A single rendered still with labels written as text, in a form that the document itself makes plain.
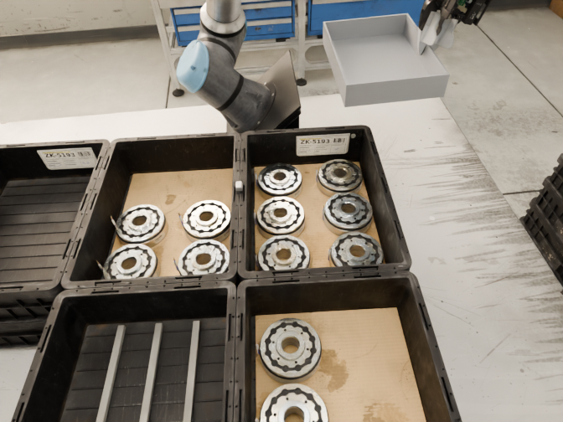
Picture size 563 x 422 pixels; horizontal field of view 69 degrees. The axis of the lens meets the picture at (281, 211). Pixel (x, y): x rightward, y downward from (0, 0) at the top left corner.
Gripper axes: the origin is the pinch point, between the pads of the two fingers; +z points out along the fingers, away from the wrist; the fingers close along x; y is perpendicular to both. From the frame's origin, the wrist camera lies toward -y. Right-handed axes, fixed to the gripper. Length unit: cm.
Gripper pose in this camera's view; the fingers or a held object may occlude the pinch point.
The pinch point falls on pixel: (424, 48)
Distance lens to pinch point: 99.4
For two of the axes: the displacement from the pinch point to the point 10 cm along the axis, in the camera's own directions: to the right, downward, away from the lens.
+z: -2.5, 6.7, 7.0
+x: 9.6, 0.4, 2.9
